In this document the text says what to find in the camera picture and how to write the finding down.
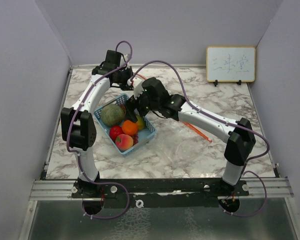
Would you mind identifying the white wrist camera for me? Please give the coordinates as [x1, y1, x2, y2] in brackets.
[127, 76, 144, 100]
[120, 53, 131, 69]

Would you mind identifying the pink yellow peach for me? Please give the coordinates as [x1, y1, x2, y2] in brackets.
[115, 134, 134, 152]

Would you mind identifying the small whiteboard with writing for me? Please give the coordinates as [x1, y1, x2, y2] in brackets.
[206, 45, 256, 84]

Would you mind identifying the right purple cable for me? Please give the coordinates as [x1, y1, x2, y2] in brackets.
[129, 59, 270, 217]

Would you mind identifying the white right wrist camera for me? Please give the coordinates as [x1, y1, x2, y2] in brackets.
[127, 76, 144, 100]

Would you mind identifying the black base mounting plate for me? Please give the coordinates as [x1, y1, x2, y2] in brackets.
[71, 178, 249, 209]

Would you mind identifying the green netted melon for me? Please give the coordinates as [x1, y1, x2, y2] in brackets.
[100, 104, 125, 127]

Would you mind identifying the red tomato fruit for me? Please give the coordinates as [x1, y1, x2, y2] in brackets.
[109, 125, 124, 142]

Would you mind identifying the red grape bunch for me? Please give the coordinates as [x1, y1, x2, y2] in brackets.
[131, 133, 139, 146]

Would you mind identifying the clear bag orange zipper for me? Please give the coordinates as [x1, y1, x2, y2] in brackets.
[153, 119, 213, 165]

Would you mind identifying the blue perforated plastic basket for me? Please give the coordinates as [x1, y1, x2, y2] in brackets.
[94, 93, 157, 157]

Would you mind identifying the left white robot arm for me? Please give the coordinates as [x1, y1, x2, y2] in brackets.
[60, 50, 132, 198]

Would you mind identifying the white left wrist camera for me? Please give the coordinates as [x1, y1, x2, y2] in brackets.
[120, 53, 131, 69]

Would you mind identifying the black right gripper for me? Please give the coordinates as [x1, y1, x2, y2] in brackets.
[123, 87, 160, 124]

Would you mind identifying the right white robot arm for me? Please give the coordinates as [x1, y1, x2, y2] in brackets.
[125, 77, 256, 196]

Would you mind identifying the orange fruit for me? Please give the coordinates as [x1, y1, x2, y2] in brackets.
[121, 120, 139, 136]

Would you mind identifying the clear zip bag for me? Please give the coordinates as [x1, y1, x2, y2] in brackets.
[131, 72, 147, 81]

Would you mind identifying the aluminium front rail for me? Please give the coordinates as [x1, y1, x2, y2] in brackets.
[29, 177, 294, 201]

